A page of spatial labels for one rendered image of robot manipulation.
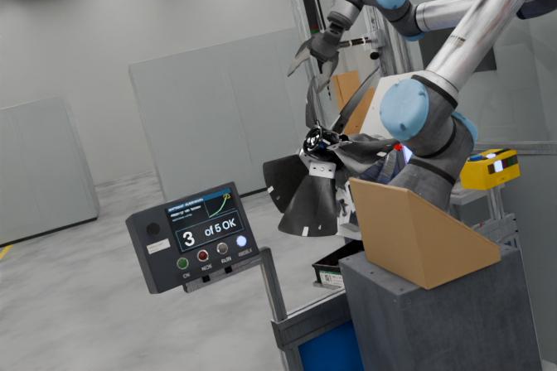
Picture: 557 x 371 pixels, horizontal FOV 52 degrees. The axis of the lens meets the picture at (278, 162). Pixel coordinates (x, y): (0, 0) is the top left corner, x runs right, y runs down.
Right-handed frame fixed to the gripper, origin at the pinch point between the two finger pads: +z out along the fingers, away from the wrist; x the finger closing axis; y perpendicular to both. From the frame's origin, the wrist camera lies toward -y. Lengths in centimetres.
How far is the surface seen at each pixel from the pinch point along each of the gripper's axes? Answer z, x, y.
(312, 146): 12, -11, 49
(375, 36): -45, -12, 88
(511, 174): -11, -70, 27
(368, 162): 8.8, -28.6, 22.8
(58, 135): 151, 314, 673
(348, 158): 10.3, -23.2, 30.0
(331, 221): 31, -29, 37
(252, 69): -66, 101, 591
